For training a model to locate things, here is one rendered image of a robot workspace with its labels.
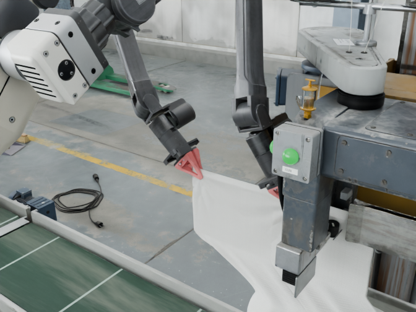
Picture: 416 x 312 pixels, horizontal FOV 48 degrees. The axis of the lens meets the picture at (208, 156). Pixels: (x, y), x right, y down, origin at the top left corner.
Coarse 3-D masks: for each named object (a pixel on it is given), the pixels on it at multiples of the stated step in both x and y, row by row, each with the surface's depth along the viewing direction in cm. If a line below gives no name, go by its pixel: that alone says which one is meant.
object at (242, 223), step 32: (224, 192) 123; (256, 192) 117; (224, 224) 127; (256, 224) 121; (224, 256) 128; (256, 256) 124; (320, 256) 113; (352, 256) 108; (256, 288) 121; (288, 288) 117; (320, 288) 114; (352, 288) 110
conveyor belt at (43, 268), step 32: (32, 224) 234; (0, 256) 209; (32, 256) 209; (64, 256) 209; (96, 256) 209; (0, 288) 189; (32, 288) 189; (64, 288) 189; (96, 288) 189; (128, 288) 189; (160, 288) 189
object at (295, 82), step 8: (288, 80) 127; (296, 80) 126; (304, 80) 125; (328, 80) 121; (288, 88) 128; (296, 88) 127; (320, 88) 122; (328, 88) 120; (288, 96) 129; (320, 96) 122; (288, 104) 130; (296, 104) 128; (288, 112) 131; (296, 112) 129
